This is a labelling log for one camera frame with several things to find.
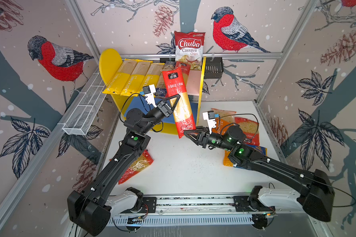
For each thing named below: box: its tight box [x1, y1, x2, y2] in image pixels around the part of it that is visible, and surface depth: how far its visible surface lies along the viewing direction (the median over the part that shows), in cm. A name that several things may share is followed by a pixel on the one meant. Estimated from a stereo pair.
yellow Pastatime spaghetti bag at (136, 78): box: [120, 59, 154, 97], surface depth 78 cm
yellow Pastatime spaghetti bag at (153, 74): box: [141, 62, 166, 88], surface depth 78 cm
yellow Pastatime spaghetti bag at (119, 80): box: [102, 58, 138, 95], surface depth 76 cm
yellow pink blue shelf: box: [98, 48, 207, 135], surface depth 61 cm
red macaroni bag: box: [118, 149, 155, 185], surface depth 85 cm
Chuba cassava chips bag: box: [174, 30, 206, 71], surface depth 87 cm
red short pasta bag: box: [234, 117, 260, 147], surface depth 102 cm
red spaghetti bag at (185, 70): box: [175, 61, 191, 87], surface depth 81 cm
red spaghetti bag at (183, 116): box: [162, 66, 197, 139], surface depth 59 cm
